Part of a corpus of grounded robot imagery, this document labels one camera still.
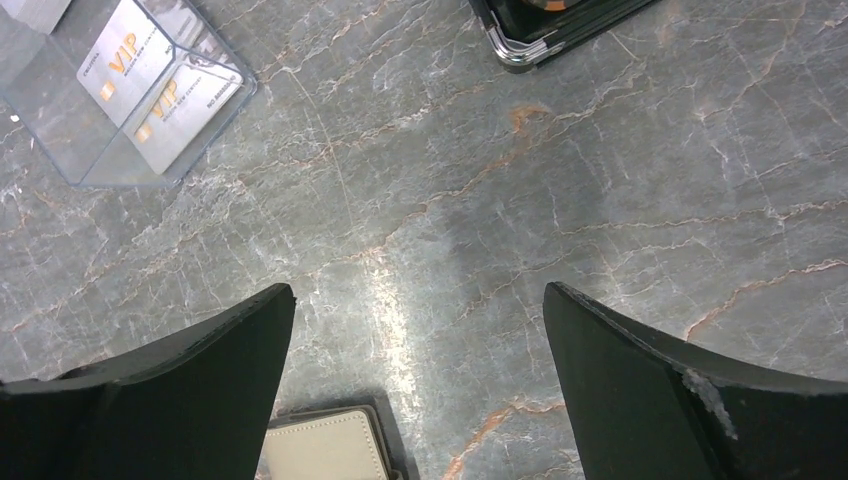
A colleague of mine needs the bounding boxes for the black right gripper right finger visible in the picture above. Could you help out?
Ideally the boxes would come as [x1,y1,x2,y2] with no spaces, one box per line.
[543,282,847,479]

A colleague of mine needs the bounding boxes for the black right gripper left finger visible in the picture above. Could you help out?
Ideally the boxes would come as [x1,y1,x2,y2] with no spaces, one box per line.
[1,283,296,479]

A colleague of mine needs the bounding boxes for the clear acrylic card box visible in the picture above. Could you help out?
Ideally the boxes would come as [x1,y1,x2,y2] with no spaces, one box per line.
[1,0,257,187]

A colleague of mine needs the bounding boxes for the silver vip card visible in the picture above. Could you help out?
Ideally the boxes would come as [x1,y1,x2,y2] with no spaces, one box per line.
[76,1,182,127]
[124,63,243,175]

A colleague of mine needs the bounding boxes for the black poker chip case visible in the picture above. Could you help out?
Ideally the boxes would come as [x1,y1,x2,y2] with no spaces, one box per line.
[469,0,656,74]

